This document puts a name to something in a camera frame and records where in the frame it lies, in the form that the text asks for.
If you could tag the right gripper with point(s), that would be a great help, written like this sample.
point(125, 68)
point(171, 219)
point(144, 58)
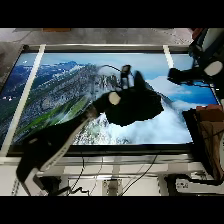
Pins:
point(180, 75)

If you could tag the black pants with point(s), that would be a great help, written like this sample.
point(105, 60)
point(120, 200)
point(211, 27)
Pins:
point(136, 105)

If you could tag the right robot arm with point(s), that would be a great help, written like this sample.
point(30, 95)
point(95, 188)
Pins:
point(213, 68)

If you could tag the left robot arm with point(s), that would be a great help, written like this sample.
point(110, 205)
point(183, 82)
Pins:
point(50, 146)

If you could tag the red-brown garment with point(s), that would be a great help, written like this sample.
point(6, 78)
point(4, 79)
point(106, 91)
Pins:
point(210, 113)

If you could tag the brown garment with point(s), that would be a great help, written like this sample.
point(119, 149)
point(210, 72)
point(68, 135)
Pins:
point(214, 140)

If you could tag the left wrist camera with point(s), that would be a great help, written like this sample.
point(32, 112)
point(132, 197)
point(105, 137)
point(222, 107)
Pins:
point(125, 71)

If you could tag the silver frame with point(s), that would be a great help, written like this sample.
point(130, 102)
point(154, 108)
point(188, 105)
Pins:
point(133, 160)

